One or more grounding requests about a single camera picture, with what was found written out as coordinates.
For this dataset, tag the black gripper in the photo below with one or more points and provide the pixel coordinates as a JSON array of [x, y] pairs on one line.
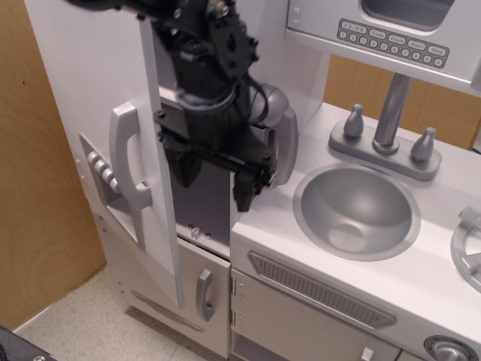
[[217, 133]]

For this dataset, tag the white fridge door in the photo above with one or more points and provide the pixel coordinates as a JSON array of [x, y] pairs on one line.
[[101, 66]]

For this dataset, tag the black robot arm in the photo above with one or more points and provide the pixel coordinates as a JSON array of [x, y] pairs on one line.
[[211, 53]]

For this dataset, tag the silver vent panel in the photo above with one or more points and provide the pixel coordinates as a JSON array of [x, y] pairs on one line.
[[321, 293]]

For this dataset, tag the silver ice dispenser panel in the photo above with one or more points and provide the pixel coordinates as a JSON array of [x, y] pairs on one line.
[[110, 195]]

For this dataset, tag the white lower freezer door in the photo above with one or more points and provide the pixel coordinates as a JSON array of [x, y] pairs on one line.
[[145, 284]]

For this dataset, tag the silver round sink bowl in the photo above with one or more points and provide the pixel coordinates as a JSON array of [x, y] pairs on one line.
[[356, 212]]

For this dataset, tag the silver left faucet knob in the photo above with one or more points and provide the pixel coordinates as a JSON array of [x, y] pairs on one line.
[[354, 124]]

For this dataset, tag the silver faucet knob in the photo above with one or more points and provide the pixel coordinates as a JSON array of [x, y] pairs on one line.
[[354, 124], [423, 148]]

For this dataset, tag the white oven door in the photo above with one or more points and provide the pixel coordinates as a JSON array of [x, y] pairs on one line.
[[271, 325]]

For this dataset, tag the white toy kitchen body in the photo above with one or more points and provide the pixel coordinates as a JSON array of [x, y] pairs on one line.
[[421, 287]]

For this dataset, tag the wooden board panel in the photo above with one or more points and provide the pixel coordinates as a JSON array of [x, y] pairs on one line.
[[49, 244]]

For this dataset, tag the silver faucet spout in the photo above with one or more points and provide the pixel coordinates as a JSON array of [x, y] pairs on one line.
[[385, 135]]

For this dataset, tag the silver right faucet knob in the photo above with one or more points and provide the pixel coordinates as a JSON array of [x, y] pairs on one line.
[[423, 148]]

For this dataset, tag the silver stove burner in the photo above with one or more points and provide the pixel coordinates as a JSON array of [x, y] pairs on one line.
[[465, 249]]

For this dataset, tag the white toy microwave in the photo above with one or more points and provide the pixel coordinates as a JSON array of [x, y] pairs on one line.
[[434, 41]]

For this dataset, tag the black object bottom left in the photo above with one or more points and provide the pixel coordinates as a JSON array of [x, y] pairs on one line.
[[15, 348]]

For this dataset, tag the silver oven dial knob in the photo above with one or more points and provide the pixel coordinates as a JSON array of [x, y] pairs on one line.
[[444, 348]]

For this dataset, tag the silver toy wall phone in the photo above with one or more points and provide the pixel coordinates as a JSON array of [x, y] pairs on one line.
[[277, 132]]

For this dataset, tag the silver lower freezer handle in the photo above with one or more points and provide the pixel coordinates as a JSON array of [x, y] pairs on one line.
[[204, 309]]

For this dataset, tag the silver faucet base plate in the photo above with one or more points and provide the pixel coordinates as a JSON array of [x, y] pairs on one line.
[[400, 161]]

